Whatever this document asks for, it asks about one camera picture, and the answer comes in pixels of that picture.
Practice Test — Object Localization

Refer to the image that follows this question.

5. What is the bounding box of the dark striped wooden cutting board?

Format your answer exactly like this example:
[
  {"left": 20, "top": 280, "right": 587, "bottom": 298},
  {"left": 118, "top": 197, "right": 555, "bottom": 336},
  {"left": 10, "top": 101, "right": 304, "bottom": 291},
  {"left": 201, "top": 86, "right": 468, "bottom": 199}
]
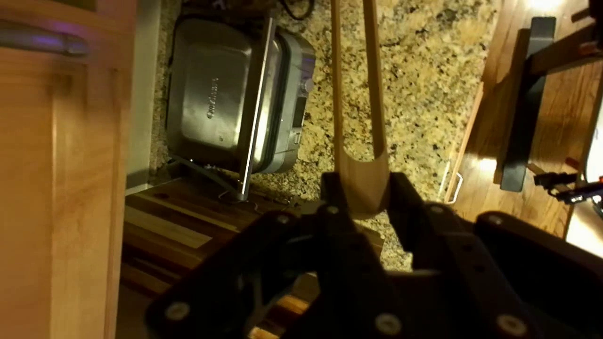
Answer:
[{"left": 121, "top": 176, "right": 385, "bottom": 339}]

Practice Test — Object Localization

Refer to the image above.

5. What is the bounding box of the red black clamp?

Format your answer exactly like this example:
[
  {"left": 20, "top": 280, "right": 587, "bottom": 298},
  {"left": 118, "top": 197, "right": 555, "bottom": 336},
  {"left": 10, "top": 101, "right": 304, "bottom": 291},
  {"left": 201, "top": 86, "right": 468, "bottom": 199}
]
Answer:
[{"left": 534, "top": 168, "right": 603, "bottom": 206}]

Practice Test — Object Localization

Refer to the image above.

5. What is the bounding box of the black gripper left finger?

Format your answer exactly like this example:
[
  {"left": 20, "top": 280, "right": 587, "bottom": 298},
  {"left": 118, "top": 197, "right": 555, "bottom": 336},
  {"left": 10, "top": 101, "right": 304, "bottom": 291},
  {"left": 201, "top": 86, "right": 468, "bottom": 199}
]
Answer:
[{"left": 146, "top": 172, "right": 404, "bottom": 339}]

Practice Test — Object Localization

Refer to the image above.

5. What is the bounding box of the black stand leg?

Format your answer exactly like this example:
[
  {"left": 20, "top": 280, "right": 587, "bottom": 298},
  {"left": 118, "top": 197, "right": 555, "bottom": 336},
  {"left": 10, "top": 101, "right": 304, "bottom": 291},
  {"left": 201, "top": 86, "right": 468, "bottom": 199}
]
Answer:
[{"left": 498, "top": 16, "right": 559, "bottom": 195}]

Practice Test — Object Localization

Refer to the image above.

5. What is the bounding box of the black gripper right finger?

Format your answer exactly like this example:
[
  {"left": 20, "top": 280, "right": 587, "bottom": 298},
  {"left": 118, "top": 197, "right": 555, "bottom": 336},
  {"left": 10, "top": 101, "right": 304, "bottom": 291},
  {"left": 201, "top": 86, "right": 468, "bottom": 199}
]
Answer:
[{"left": 385, "top": 174, "right": 603, "bottom": 339}]

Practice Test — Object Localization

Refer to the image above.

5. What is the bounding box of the wooden cabinet door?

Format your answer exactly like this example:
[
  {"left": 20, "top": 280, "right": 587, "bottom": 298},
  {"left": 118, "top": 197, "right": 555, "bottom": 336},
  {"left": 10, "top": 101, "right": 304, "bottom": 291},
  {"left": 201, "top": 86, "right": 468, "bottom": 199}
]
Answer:
[{"left": 0, "top": 0, "right": 138, "bottom": 339}]

